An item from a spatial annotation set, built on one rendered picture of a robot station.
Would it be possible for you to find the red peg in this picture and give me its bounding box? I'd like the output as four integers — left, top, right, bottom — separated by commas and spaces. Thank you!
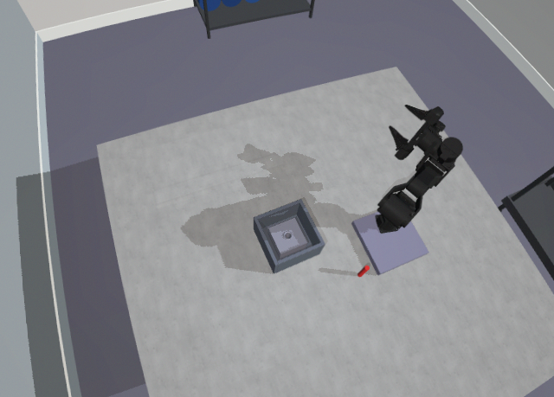
358, 265, 370, 277

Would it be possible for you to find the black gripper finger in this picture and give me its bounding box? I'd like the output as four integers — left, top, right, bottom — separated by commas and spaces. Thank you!
389, 126, 408, 150
405, 105, 432, 120

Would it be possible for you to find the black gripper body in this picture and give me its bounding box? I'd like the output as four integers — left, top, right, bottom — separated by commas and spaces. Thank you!
394, 106, 444, 160

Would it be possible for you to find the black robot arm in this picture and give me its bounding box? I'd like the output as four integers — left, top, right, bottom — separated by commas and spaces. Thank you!
376, 120, 463, 234

